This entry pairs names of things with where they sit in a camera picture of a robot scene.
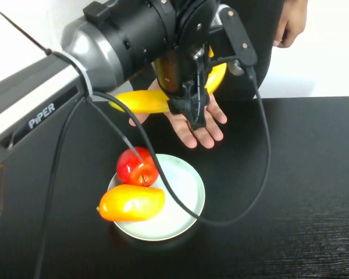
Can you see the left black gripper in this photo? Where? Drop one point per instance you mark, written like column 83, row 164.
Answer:
column 193, row 26

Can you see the yellow banana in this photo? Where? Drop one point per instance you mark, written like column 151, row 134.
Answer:
column 139, row 101

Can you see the left grey black robot arm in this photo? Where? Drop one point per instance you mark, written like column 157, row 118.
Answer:
column 104, row 49

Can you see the person's right hand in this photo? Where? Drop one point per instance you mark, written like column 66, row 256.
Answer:
column 200, row 136

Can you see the person's left hand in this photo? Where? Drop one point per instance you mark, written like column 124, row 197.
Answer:
column 292, row 23

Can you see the black trousers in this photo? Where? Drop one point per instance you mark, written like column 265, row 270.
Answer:
column 269, row 67

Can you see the grey round plate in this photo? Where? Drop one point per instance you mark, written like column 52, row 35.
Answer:
column 186, row 186

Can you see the red apple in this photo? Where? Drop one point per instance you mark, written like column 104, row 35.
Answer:
column 132, row 171

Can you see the orange yellow mango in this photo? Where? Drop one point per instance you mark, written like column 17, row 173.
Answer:
column 131, row 203

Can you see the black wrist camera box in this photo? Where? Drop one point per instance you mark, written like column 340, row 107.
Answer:
column 235, row 35

